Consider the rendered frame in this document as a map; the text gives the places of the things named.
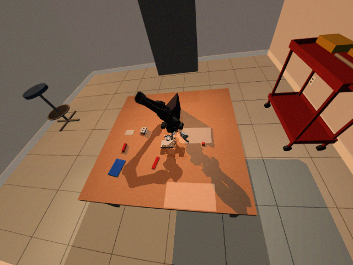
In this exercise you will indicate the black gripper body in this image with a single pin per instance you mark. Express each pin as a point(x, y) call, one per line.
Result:
point(164, 125)

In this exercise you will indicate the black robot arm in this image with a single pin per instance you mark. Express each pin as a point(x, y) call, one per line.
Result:
point(160, 109)

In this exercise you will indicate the blue flat rectangular plate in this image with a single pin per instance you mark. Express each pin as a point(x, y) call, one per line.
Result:
point(116, 167)

